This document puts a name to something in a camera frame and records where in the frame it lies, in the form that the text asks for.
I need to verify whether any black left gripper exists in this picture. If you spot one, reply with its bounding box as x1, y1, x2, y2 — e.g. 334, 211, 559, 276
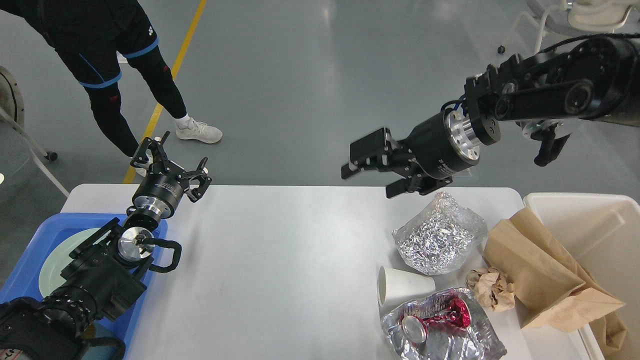
130, 131, 212, 221

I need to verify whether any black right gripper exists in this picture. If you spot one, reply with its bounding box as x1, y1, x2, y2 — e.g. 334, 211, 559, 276
341, 109, 482, 199

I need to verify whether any pale green plate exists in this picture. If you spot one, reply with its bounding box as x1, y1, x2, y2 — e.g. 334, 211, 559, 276
38, 227, 99, 297

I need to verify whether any brown paper bag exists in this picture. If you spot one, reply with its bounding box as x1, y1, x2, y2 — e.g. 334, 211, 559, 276
482, 207, 633, 359

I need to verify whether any teal mug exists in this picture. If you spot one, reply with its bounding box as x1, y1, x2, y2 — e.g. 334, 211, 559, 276
81, 322, 121, 347

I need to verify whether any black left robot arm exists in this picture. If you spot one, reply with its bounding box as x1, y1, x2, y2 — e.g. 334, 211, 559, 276
0, 132, 211, 360

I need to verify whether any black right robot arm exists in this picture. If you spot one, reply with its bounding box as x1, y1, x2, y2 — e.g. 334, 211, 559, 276
340, 33, 640, 199

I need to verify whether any crumpled aluminium foil ball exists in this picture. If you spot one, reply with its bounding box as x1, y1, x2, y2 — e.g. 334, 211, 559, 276
391, 191, 489, 276

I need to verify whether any white paper cup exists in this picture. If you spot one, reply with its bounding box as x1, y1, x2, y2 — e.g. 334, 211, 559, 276
377, 266, 437, 307

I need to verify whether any crumpled brown paper ball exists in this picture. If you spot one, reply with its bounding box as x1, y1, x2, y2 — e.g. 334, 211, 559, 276
465, 267, 515, 312

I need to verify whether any person in black clothes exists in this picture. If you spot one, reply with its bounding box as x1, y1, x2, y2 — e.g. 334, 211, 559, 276
1, 0, 223, 158

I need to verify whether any crushed red soda can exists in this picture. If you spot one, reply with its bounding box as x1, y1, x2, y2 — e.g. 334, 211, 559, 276
400, 297, 472, 344

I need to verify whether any flat crumpled foil sheet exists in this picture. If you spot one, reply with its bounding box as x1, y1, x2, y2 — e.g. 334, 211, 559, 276
381, 287, 508, 360

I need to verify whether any white plastic bin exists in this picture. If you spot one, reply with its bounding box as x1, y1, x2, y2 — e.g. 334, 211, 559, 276
523, 193, 640, 360

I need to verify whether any white wheeled chair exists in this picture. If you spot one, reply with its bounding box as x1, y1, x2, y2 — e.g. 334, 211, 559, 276
496, 0, 639, 55

